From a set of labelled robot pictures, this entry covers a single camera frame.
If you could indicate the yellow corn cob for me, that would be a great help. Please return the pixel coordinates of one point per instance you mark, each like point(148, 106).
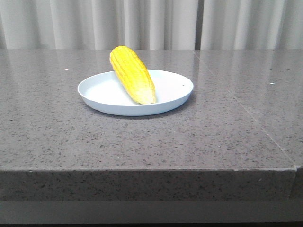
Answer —
point(133, 75)

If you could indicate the light blue round plate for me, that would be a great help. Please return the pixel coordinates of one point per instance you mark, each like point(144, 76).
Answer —
point(105, 93)

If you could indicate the grey pleated curtain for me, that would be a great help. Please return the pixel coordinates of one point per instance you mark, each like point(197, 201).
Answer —
point(151, 24)

